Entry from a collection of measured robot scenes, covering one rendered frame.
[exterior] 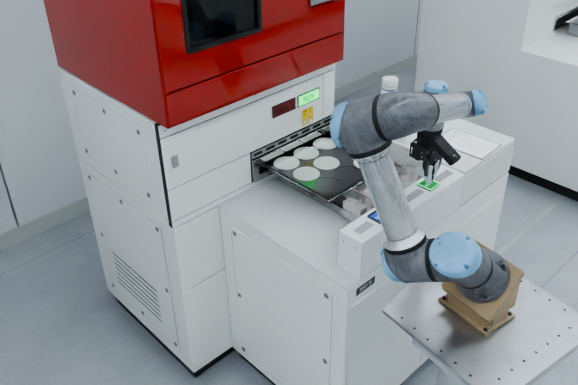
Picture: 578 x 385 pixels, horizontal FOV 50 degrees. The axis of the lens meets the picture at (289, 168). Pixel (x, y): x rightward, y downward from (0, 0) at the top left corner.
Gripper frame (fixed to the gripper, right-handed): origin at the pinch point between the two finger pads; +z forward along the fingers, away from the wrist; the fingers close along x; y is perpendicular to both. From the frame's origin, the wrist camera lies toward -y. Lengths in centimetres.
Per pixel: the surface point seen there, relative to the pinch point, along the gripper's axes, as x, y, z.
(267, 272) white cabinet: 46, 32, 32
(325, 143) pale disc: -5, 53, 8
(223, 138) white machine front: 42, 58, -10
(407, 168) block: -10.9, 17.2, 6.9
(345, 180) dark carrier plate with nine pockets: 9.9, 29.2, 7.8
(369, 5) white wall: -217, 207, 28
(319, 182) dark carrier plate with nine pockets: 17.8, 34.6, 7.8
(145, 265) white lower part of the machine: 66, 84, 47
